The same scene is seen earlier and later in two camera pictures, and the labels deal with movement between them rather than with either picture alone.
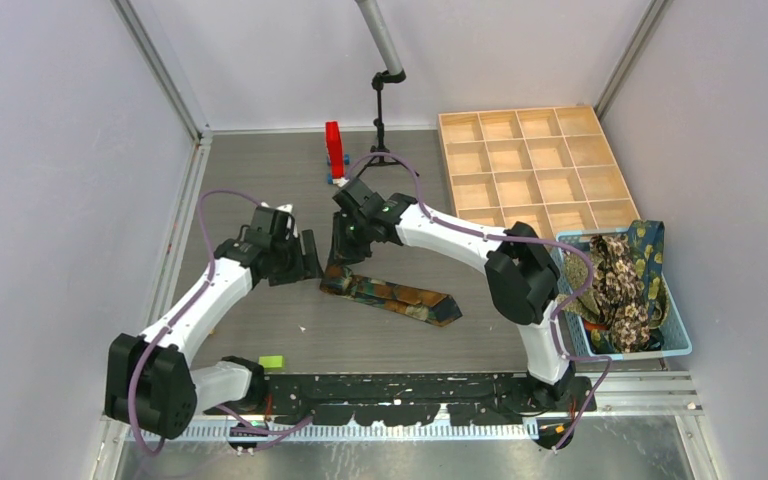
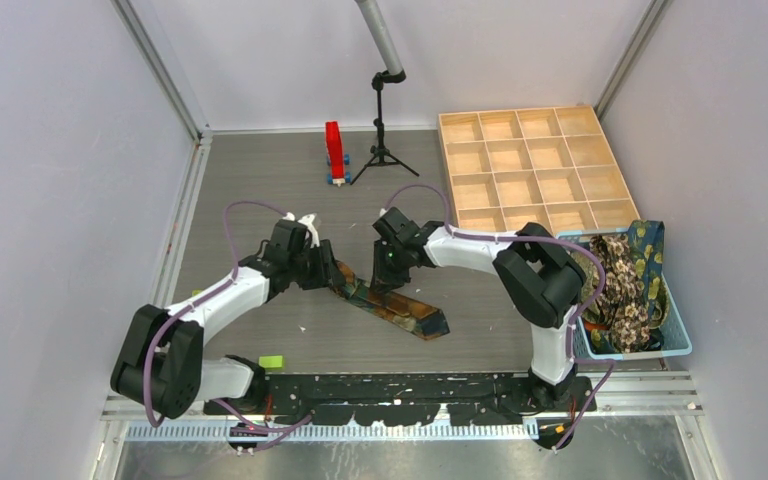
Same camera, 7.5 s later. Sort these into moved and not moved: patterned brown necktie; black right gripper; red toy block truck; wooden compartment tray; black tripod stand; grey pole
Moved: black right gripper; patterned brown necktie
Not moved: red toy block truck; grey pole; wooden compartment tray; black tripod stand
